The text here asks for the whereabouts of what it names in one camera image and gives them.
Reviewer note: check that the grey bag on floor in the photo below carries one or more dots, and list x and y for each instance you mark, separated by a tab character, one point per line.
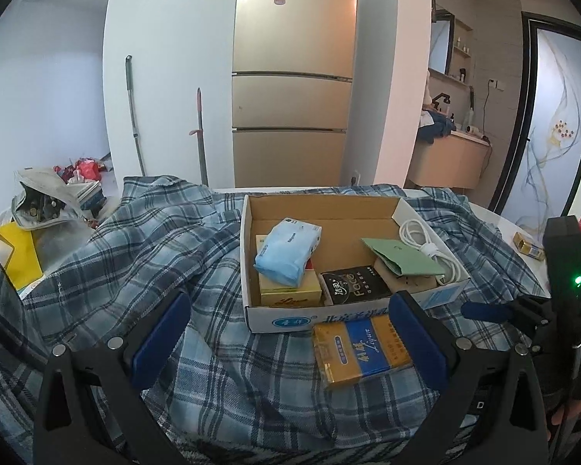
45	200

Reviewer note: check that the light blue tissue pack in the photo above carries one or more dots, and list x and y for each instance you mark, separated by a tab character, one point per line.
285	251

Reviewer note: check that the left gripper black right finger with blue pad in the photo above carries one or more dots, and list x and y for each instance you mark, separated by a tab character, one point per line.
489	408

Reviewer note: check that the grey mop handle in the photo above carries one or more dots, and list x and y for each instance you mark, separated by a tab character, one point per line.
129	85

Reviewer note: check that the gold three-door refrigerator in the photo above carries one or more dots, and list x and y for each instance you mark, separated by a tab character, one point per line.
292	74

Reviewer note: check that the open cardboard box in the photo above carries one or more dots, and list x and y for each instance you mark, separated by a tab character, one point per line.
346	220

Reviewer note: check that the frosted glass floral door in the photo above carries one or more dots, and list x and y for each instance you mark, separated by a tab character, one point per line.
542	171

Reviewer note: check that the red items on floor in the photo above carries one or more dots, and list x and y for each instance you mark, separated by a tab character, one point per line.
83	170

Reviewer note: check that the yellow bag on floor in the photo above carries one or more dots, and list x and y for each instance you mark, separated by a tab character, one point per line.
18	256

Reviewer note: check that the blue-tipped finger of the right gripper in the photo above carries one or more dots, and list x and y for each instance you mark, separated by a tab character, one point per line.
506	312

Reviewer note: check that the green paper envelope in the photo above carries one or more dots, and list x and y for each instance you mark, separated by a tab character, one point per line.
403	260

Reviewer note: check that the blue plaid cloth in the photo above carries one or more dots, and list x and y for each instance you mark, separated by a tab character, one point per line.
166	235

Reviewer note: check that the yellow blue cigarette carton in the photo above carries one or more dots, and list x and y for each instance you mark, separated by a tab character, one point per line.
352	351

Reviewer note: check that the beige bathroom vanity cabinet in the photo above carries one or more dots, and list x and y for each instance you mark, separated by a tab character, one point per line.
455	161

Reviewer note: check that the red-handled broom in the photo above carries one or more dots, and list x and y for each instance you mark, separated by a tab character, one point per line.
200	136

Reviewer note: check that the black tissue pack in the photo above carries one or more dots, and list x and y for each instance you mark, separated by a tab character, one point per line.
353	285

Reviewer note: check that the yellow box in carton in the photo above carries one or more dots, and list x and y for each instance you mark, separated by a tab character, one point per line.
307	295

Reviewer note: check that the small yellow box on table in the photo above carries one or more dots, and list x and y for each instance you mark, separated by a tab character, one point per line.
527	246

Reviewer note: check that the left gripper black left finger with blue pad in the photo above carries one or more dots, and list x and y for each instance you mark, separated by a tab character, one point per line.
90	409

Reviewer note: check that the person's right hand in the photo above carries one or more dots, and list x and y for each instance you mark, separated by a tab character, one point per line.
574	413

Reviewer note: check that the blue clothes on vanity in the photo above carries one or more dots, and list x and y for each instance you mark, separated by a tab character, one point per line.
434	125

